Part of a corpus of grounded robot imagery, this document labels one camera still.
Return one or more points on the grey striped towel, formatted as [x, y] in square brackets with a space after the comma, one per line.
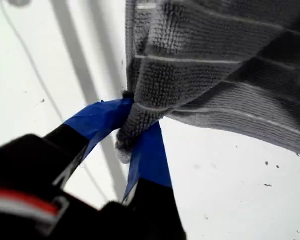
[190, 62]

